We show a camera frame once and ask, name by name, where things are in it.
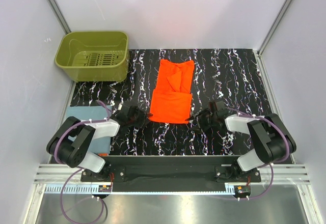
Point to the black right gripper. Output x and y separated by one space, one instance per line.
200 119

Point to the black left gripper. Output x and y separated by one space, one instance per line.
142 116

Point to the orange t shirt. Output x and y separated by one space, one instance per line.
171 99

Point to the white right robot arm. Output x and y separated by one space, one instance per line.
272 142

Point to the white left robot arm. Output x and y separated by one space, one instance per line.
70 144

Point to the folded grey-blue t shirt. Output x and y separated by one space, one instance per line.
97 145

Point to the black marble pattern mat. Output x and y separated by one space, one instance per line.
231 75

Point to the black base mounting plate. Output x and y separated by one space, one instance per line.
163 174

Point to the olive green plastic basket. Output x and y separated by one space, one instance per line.
94 56

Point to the right aluminium frame post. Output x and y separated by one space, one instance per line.
277 21

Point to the aluminium frame post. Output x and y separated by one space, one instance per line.
277 21
59 15

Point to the aluminium front rail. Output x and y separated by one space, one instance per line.
281 174

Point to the left aluminium frame post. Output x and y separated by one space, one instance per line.
59 15

